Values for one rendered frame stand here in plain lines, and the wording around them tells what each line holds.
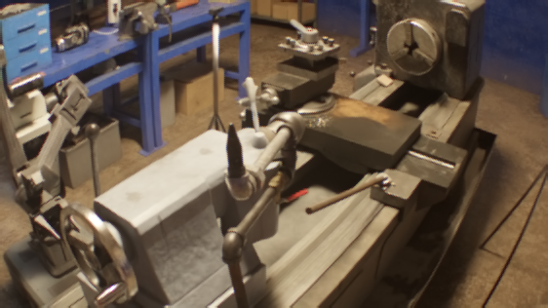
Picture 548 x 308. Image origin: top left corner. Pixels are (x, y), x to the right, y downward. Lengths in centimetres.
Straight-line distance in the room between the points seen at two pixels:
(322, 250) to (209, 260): 40
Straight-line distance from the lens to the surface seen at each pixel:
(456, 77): 240
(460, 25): 227
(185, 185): 99
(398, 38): 223
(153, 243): 93
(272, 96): 172
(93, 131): 100
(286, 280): 125
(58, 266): 220
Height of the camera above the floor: 169
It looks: 29 degrees down
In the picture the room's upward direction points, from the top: 1 degrees clockwise
